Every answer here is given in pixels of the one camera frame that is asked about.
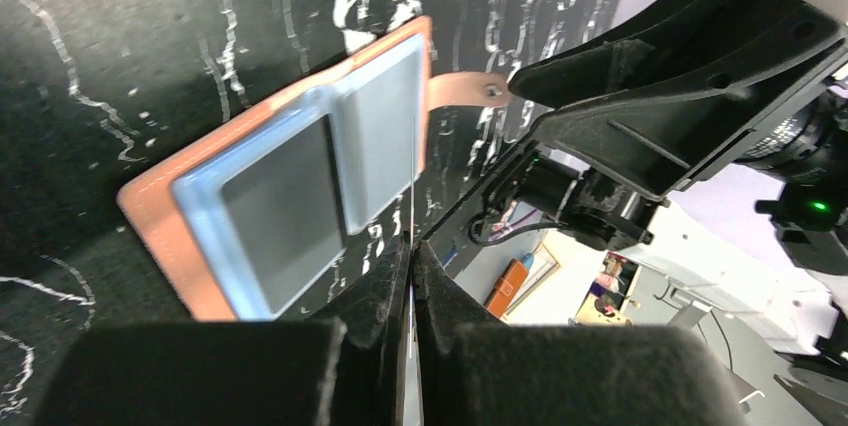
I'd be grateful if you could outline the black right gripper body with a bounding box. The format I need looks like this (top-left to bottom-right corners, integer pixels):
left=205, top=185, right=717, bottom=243
left=735, top=90, right=847, bottom=184

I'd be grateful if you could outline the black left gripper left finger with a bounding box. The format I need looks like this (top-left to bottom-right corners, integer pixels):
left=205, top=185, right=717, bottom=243
left=310, top=234, right=411, bottom=425

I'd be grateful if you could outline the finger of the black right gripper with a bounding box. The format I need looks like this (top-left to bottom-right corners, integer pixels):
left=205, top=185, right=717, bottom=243
left=533, top=0, right=847, bottom=199
left=509, top=0, right=749, bottom=109

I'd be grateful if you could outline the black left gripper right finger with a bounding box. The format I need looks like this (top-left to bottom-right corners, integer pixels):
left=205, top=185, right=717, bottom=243
left=410, top=241, right=504, bottom=425

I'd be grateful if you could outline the black credit card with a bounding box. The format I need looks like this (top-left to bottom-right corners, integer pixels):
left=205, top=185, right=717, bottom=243
left=221, top=118, right=344, bottom=316
left=336, top=52, right=422, bottom=234

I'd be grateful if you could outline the brown leather card holder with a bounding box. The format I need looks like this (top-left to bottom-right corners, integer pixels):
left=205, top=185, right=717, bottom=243
left=117, top=16, right=511, bottom=321

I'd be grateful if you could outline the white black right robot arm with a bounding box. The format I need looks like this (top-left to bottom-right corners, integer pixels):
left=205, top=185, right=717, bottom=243
left=509, top=0, right=847, bottom=275

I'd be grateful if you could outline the orange leather wallet background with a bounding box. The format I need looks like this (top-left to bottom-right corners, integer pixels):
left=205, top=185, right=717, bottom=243
left=485, top=259, right=529, bottom=318

